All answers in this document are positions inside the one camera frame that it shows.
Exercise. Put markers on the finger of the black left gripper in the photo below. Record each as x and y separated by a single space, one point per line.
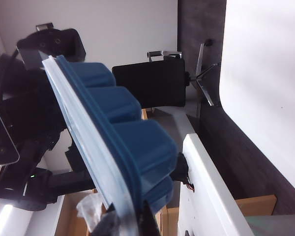
59 44
73 158

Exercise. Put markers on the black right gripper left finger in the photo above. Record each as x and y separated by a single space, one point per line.
108 223

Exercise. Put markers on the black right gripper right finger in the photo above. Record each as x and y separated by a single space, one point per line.
148 221

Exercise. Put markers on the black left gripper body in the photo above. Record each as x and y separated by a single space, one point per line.
34 103

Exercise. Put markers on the dark object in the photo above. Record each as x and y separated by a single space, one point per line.
142 147

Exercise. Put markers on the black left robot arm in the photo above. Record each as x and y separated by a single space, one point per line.
64 182

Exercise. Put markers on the brown cardboard box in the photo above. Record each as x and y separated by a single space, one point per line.
72 221
169 221
255 205

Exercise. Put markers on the white desk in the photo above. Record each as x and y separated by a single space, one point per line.
206 191

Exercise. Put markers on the black office chair chrome base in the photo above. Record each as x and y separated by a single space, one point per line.
150 83

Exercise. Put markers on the green floor mat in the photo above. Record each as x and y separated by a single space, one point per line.
277 225

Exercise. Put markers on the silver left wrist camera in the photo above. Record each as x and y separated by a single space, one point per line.
2 142

